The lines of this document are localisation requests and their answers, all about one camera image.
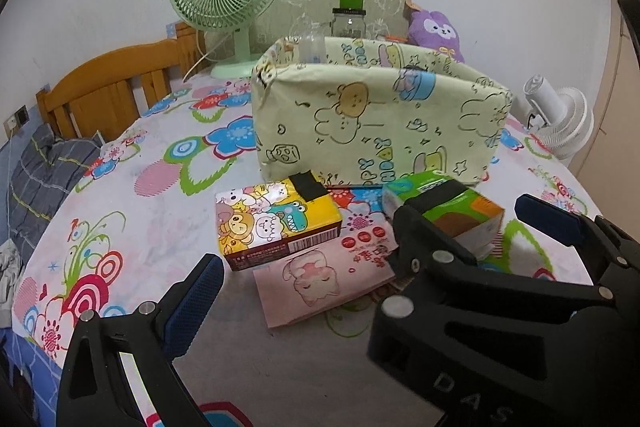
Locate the beige wooden door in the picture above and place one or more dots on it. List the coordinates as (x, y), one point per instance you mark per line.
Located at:
(615, 117)

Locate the yellow cartoon print storage box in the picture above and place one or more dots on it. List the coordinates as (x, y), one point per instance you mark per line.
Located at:
(380, 117)

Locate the grey plaid blanket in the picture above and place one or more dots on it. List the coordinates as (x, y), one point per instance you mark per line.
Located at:
(45, 172)

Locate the white standing fan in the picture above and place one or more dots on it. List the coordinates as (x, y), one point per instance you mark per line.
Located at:
(560, 117)

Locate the clear plastic bottle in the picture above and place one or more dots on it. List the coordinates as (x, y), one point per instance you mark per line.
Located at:
(311, 43)

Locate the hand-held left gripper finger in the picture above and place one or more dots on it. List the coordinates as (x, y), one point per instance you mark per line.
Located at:
(192, 307)

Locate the purple plush rabbit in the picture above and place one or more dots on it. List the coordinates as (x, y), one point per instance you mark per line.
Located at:
(437, 32)

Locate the green tissue pack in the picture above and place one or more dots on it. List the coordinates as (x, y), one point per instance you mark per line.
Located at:
(475, 212)

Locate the crumpled white clothing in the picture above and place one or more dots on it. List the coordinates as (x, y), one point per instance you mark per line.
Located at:
(9, 272)

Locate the pink cat print packet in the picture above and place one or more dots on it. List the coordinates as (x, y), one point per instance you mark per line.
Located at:
(325, 277)

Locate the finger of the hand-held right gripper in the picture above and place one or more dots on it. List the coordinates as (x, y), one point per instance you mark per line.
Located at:
(420, 242)
(555, 219)

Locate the glass jar with green lid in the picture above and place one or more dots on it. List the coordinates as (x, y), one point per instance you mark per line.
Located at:
(350, 19)

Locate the wall socket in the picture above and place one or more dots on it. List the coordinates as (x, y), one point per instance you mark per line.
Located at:
(15, 119)

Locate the yellow cartoon tissue pack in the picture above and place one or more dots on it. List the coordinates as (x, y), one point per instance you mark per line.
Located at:
(270, 222)

